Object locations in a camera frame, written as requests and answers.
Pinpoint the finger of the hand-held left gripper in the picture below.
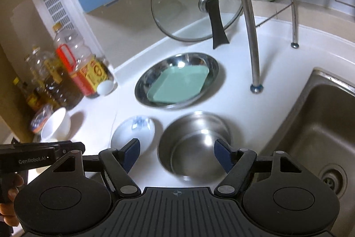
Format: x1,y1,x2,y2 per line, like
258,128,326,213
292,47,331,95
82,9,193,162
54,141,85,161

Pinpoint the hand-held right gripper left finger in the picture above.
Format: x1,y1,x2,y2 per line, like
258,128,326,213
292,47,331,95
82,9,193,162
53,138,141,197

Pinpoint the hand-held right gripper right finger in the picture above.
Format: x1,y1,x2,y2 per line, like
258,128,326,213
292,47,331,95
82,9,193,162
213,138,303,197

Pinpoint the small white plate blue print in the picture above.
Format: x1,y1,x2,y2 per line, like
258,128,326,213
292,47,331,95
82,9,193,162
110,116,157,153

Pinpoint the white bowl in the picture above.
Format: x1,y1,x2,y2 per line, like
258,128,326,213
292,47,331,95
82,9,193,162
40,107,71,142

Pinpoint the steel bowl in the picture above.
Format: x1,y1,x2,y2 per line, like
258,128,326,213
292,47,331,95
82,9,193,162
157,112,232,182

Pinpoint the green square plate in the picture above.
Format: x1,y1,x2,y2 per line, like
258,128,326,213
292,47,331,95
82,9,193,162
146,65,210,104

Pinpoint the large steel basin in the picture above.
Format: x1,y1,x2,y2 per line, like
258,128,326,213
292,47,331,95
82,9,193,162
134,52,219,110

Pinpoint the person's left hand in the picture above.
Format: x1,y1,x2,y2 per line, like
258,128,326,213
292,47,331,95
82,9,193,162
0,173,25,227

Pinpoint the colourful striped bowl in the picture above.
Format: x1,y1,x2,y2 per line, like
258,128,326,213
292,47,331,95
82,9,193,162
30,104,55,134

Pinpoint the large dark oil bottle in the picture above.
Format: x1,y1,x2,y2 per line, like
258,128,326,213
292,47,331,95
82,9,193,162
41,56,84,110

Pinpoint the small sauce bottle yellow cap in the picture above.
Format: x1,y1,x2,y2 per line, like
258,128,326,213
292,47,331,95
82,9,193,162
12,77,42,112

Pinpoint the pale egg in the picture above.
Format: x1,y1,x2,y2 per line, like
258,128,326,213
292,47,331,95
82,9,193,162
96,79,115,96

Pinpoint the steel sink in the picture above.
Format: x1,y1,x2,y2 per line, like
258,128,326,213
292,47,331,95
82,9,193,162
256,68,355,200

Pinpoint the sink drain strainer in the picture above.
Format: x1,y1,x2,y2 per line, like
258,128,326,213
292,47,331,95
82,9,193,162
319,163,348,196

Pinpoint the oil bottle red handle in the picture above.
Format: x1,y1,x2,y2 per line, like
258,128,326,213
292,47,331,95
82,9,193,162
52,23,118,99

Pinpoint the white wall vent grille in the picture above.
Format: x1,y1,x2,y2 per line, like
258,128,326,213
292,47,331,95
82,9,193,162
41,0,80,32

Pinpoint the glass pot lid black handle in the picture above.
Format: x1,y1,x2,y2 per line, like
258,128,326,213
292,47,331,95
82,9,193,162
150,0,245,50

